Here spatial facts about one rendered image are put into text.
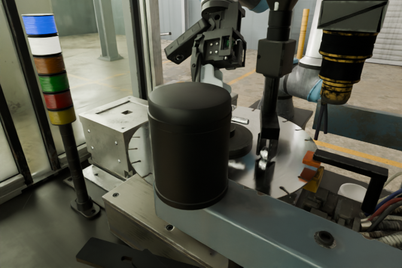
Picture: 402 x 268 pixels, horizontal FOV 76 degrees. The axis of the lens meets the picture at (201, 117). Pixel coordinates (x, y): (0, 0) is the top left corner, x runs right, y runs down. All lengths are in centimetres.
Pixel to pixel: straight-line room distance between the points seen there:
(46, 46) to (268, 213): 42
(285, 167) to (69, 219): 47
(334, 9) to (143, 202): 41
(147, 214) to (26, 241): 27
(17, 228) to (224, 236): 55
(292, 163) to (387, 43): 592
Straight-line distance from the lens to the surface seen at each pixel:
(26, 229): 68
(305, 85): 93
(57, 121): 54
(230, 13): 53
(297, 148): 47
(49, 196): 75
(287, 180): 39
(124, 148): 65
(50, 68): 51
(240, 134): 47
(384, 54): 633
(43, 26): 50
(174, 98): 17
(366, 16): 33
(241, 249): 20
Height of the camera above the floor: 118
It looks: 25 degrees down
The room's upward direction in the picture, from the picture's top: straight up
